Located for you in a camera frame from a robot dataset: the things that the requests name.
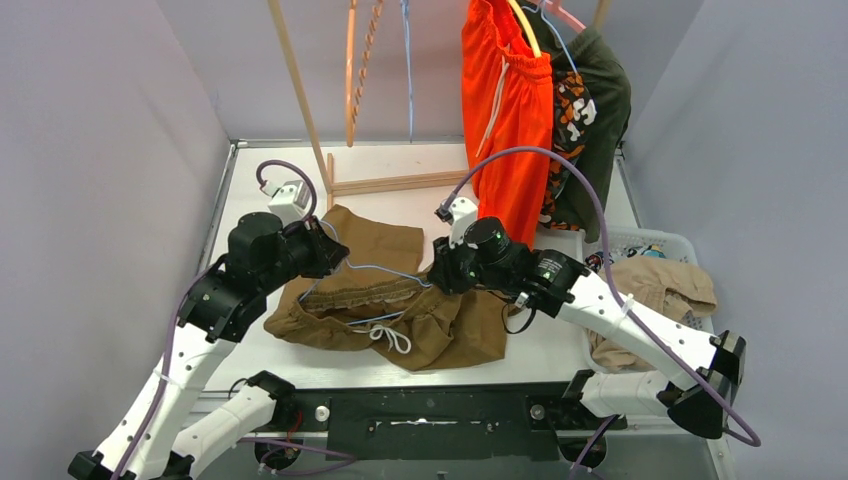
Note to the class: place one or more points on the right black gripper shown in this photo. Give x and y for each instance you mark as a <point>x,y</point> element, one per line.
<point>446,271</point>

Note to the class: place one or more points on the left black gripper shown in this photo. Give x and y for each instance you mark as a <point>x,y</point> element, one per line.
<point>322,249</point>

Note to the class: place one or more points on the olive brown shorts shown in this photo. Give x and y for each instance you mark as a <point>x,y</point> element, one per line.
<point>437,331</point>

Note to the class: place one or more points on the comic print shorts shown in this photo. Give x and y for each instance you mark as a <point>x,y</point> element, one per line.
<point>595,261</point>

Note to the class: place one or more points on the wooden clothes hanger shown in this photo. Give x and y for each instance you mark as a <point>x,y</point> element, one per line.
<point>356,70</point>

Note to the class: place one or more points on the red orange shorts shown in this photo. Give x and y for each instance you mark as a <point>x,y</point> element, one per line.
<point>507,108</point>

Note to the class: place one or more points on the beige shorts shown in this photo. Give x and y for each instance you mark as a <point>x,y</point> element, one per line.
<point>678,290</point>

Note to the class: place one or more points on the light blue wire hanger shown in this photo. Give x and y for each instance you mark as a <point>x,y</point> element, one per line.
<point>405,17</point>

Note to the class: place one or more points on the cream wooden hanger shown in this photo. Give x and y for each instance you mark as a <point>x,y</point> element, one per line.
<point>526,27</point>

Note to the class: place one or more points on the wooden clothes rack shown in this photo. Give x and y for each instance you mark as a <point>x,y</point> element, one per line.
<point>326,163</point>

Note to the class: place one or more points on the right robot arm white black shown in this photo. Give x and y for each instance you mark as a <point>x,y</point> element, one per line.
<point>693,377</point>

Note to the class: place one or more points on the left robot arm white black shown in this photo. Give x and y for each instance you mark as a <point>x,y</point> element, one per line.
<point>214,315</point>

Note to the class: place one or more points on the dark green patterned shorts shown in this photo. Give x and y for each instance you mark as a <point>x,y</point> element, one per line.
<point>591,112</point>

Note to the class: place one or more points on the pink plastic hanger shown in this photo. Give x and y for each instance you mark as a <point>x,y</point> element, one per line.
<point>556,8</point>

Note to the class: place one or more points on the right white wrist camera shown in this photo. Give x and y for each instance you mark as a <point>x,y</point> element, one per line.
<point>460,213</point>

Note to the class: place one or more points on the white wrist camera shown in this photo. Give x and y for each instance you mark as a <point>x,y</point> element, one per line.
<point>290,202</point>
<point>460,213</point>

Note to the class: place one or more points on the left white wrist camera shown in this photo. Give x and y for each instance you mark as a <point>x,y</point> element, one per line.
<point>290,202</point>

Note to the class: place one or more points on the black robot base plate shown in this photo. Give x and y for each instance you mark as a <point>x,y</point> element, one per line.
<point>315,431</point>

